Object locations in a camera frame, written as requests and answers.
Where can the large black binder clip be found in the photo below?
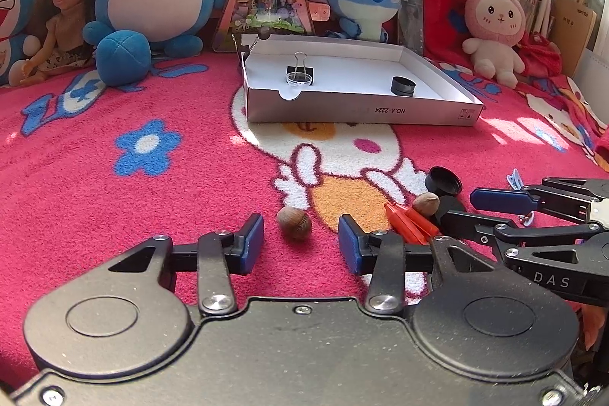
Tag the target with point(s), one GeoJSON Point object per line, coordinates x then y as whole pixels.
{"type": "Point", "coordinates": [299, 68]}

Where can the white cardboard box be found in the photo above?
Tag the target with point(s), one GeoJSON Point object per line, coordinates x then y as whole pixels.
{"type": "Point", "coordinates": [352, 73]}

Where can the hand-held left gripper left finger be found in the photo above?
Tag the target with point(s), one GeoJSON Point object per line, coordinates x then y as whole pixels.
{"type": "Point", "coordinates": [252, 244]}

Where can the brown cardboard box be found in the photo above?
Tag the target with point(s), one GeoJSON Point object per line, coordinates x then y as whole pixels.
{"type": "Point", "coordinates": [571, 30]}

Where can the small black binder clip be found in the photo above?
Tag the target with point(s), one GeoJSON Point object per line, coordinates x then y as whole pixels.
{"type": "Point", "coordinates": [262, 36]}

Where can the clear plastic lid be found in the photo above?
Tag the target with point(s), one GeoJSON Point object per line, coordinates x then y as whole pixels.
{"type": "Point", "coordinates": [299, 82]}

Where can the blue cat robot plush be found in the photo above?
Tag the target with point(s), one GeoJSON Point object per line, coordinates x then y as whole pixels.
{"type": "Point", "coordinates": [14, 6]}

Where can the blue hair clip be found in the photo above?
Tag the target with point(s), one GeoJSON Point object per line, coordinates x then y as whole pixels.
{"type": "Point", "coordinates": [514, 180]}

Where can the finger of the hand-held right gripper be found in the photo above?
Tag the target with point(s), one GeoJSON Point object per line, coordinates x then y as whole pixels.
{"type": "Point", "coordinates": [468, 223]}
{"type": "Point", "coordinates": [499, 199]}

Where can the crumpled red cloth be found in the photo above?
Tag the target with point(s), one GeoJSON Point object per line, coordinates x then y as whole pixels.
{"type": "Point", "coordinates": [540, 54]}

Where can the black round cap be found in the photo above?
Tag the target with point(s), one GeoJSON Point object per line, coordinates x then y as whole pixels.
{"type": "Point", "coordinates": [403, 86]}
{"type": "Point", "coordinates": [452, 204]}
{"type": "Point", "coordinates": [445, 181]}

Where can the pink printed blanket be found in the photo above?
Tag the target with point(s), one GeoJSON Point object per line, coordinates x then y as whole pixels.
{"type": "Point", "coordinates": [142, 206]}

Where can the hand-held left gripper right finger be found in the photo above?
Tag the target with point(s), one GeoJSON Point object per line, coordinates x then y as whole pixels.
{"type": "Point", "coordinates": [349, 244]}

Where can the pink hooded bunny plush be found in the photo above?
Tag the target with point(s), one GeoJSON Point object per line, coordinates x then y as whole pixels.
{"type": "Point", "coordinates": [495, 13]}

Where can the brown walnut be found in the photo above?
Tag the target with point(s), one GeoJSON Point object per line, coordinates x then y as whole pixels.
{"type": "Point", "coordinates": [294, 223]}
{"type": "Point", "coordinates": [426, 202]}

